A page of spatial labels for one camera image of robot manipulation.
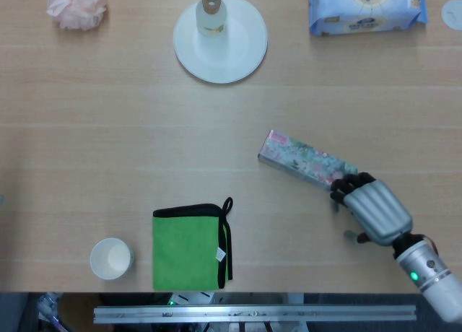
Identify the green microfiber cloth black trim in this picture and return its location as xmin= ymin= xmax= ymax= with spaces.
xmin=152 ymin=196 xmax=234 ymax=292

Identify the white paper cup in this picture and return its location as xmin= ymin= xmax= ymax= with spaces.
xmin=89 ymin=237 xmax=135 ymax=281

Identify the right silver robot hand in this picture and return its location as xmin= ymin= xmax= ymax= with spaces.
xmin=329 ymin=171 xmax=414 ymax=247

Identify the aluminium profile rail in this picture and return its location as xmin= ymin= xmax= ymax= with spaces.
xmin=93 ymin=305 xmax=418 ymax=325

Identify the white round lid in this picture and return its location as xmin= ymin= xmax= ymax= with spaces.
xmin=440 ymin=0 xmax=462 ymax=32

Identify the pink bath pouf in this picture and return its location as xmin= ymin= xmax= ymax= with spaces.
xmin=46 ymin=0 xmax=108 ymax=31

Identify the frosted bottle with wooden cap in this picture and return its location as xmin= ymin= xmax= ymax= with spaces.
xmin=195 ymin=0 xmax=227 ymax=38

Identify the blue tissue pack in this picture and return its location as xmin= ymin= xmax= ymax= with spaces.
xmin=308 ymin=0 xmax=428 ymax=36

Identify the floral rectangular box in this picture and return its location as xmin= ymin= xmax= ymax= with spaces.
xmin=257 ymin=129 xmax=359 ymax=191

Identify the white round plate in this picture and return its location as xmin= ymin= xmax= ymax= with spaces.
xmin=173 ymin=0 xmax=269 ymax=84

